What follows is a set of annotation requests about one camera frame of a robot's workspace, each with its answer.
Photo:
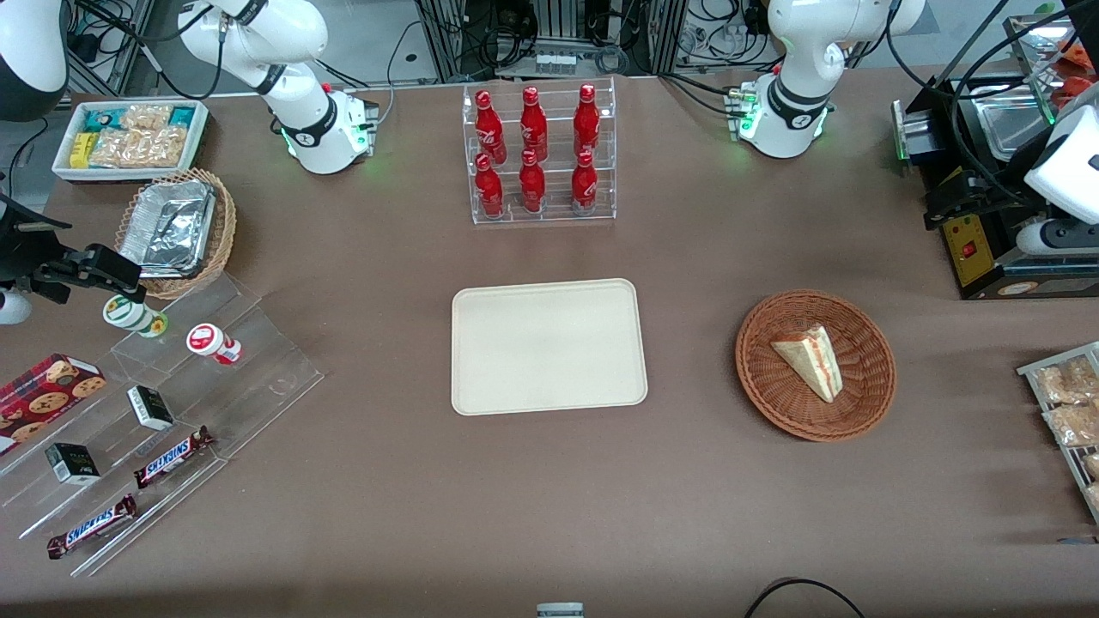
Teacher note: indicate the triangle sandwich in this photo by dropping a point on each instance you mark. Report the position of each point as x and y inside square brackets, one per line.
[811, 360]

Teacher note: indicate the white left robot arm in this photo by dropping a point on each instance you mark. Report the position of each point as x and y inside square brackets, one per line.
[798, 51]

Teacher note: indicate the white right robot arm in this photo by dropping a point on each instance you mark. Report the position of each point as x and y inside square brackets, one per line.
[292, 34]

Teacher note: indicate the aluminium foil tray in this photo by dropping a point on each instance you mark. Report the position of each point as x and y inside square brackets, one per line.
[167, 227]

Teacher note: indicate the tan wicker basket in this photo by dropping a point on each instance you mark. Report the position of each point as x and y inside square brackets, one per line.
[225, 215]

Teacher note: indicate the round brown wicker basket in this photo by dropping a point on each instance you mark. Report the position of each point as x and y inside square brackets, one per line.
[777, 403]

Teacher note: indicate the beige plastic tray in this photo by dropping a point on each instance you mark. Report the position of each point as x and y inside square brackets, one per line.
[549, 348]

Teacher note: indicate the black warmer machine yellow panel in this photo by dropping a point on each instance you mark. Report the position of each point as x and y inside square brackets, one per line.
[974, 257]

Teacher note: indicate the green lidded yogurt cup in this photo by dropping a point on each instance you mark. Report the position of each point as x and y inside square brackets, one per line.
[133, 315]

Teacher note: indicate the steel pan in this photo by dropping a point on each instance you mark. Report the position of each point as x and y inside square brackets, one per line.
[1009, 129]

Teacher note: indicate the grey box with green light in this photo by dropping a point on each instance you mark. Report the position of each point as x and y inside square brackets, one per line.
[917, 133]

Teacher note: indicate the red cookie box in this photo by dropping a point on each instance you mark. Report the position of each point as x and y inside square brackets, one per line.
[47, 395]

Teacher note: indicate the yellow snack pack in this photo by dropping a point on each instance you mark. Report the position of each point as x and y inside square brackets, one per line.
[81, 150]

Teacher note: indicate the large clear cracker bag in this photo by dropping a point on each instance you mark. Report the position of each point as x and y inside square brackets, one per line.
[137, 148]

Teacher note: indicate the red lidded yogurt cup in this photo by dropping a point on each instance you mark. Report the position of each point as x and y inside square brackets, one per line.
[210, 342]

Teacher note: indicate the clear bag of pastries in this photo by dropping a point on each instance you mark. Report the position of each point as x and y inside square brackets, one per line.
[1092, 465]
[1069, 382]
[1075, 425]
[1094, 496]

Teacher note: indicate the teal snack pack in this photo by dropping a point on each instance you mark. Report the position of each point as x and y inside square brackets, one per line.
[180, 117]
[105, 120]

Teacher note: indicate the small black box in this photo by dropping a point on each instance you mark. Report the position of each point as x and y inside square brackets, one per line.
[151, 408]
[73, 464]

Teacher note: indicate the small clear cracker bag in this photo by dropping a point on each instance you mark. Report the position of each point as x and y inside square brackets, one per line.
[146, 117]

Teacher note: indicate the white plastic snack bin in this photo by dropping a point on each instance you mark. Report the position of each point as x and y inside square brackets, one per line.
[199, 129]

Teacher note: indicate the orange food item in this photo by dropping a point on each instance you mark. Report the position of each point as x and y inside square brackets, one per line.
[1077, 56]

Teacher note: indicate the clear acrylic stepped stand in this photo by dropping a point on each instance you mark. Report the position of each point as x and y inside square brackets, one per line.
[258, 378]

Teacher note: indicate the Snickers chocolate bar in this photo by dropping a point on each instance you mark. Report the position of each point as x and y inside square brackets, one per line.
[90, 527]
[172, 457]

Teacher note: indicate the red cola bottle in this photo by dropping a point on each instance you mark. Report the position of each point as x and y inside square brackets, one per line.
[488, 189]
[533, 129]
[532, 184]
[586, 124]
[489, 129]
[584, 184]

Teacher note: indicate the clear acrylic bottle rack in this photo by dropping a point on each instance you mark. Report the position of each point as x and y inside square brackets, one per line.
[558, 219]

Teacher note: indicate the white power strip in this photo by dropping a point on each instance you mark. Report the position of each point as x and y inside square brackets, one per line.
[555, 63]

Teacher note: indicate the small grey object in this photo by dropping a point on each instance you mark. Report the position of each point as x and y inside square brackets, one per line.
[560, 610]

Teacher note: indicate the aluminium frame rack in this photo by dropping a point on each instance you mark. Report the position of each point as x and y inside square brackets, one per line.
[549, 26]

